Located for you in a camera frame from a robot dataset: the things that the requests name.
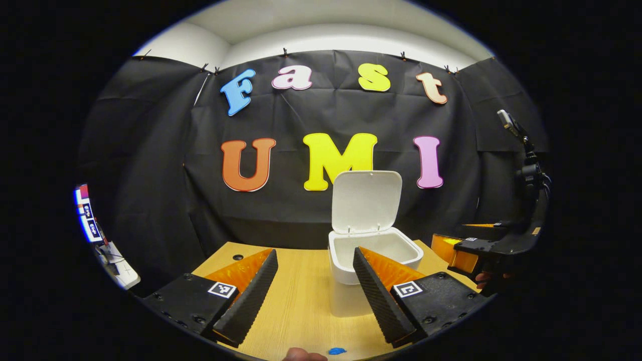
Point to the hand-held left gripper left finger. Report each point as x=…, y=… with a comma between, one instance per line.
x=253, y=296

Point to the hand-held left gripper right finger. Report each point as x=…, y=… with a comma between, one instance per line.
x=383, y=306

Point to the computer monitor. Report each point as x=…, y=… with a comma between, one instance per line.
x=86, y=213

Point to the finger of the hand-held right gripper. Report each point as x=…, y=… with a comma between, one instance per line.
x=464, y=260
x=489, y=225

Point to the white desktop garbage bin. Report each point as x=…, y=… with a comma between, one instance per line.
x=366, y=200

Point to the white side table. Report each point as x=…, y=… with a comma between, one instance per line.
x=123, y=271

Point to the blue paper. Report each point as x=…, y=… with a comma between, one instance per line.
x=337, y=351

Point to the black backdrop cloth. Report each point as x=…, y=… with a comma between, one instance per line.
x=150, y=160

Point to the wooden desktop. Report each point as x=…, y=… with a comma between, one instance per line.
x=301, y=311

